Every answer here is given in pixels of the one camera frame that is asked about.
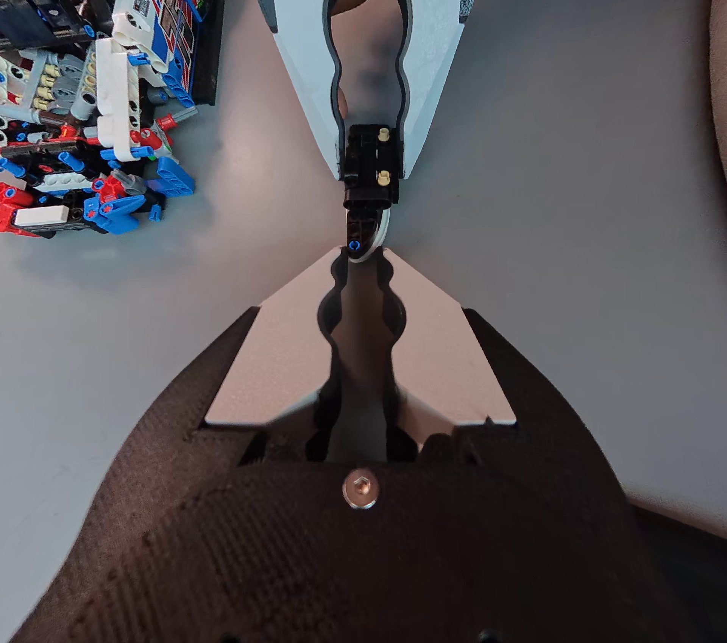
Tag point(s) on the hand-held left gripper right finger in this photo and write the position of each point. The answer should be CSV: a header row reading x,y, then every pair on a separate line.
x,y
448,364

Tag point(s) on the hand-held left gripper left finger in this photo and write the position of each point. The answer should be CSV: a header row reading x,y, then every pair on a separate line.
x,y
272,364

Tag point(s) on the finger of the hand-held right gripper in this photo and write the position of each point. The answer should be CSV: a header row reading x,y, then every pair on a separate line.
x,y
301,1
437,1

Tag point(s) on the white curved brick piece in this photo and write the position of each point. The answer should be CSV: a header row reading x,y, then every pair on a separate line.
x,y
378,234

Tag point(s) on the black brick assembly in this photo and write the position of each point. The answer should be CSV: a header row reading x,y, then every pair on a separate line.
x,y
366,165

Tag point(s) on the toy brick race car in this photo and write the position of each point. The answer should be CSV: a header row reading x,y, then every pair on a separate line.
x,y
113,57

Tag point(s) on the person's beige hoodie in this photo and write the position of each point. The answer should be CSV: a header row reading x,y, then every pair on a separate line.
x,y
718,57

